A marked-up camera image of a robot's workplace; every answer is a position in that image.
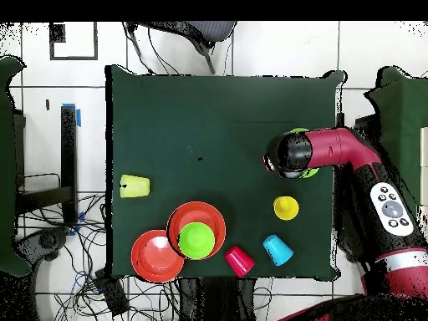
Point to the translucent yellow cup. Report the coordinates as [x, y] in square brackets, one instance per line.
[135, 186]

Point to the light blue cup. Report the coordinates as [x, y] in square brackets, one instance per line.
[278, 250]

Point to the green table cloth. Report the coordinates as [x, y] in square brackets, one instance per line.
[6, 167]
[401, 117]

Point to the dark green tablecloth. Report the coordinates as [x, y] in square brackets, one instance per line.
[167, 117]

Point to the blue tape strip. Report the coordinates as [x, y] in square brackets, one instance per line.
[78, 118]
[80, 219]

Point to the black power strip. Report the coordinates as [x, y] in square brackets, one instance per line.
[112, 294]

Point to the grey office chair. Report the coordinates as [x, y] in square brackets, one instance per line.
[207, 30]

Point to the opaque yellow cup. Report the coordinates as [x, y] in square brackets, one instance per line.
[286, 208]

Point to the small green bowl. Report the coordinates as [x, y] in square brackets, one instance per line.
[196, 240]

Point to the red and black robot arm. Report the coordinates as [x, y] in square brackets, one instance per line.
[337, 147]

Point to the red cup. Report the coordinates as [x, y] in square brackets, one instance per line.
[239, 261]

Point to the black chair base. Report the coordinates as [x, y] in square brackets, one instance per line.
[43, 242]

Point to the small black floor marker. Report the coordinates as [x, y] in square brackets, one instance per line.
[47, 104]

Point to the orange bowl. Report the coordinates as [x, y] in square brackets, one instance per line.
[152, 257]
[195, 212]

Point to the black square frame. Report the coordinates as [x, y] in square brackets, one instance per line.
[57, 33]

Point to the large green bowl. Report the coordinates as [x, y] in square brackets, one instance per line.
[309, 173]

